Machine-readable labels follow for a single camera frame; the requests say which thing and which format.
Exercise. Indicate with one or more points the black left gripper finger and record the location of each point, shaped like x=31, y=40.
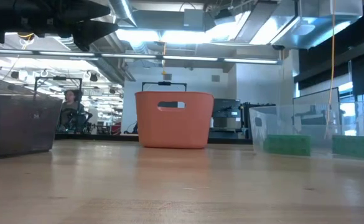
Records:
x=88, y=11
x=88, y=31

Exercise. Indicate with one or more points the clear plastic bin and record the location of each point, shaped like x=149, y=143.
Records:
x=281, y=121

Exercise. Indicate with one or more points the green toy brick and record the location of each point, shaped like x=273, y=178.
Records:
x=287, y=145
x=356, y=147

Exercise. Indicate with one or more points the black ceiling fixture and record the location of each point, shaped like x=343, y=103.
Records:
x=26, y=35

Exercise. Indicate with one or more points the person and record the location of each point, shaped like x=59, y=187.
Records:
x=71, y=107

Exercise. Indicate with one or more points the long ceiling light strip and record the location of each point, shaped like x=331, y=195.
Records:
x=188, y=58

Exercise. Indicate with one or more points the grey ceiling box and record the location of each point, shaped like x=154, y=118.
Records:
x=194, y=18

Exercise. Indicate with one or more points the smoky grey plastic bin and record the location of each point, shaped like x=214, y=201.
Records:
x=16, y=130

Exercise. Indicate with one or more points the orange plastic bin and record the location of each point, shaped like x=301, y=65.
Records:
x=174, y=127

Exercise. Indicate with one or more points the black printer cabinet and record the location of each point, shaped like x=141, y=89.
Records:
x=226, y=109

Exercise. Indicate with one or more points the round silver ceiling duct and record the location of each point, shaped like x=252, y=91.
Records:
x=122, y=12

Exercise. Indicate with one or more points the black aluminium table frame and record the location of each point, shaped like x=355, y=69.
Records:
x=125, y=137

